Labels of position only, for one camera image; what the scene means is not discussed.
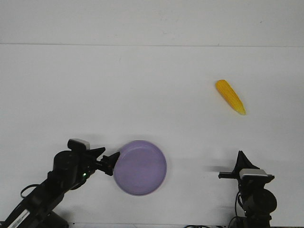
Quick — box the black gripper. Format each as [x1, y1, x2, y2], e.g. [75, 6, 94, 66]
[218, 151, 265, 185]
[83, 147, 120, 180]

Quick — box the purple round plate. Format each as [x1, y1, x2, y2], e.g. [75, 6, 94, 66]
[114, 140, 167, 196]

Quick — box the yellow corn cob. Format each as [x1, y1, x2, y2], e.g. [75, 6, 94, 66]
[215, 80, 247, 115]

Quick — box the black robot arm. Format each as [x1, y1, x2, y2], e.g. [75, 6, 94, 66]
[0, 147, 120, 228]
[218, 151, 277, 228]

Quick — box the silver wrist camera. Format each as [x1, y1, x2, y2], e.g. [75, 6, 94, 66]
[67, 139, 90, 151]
[239, 169, 275, 184]

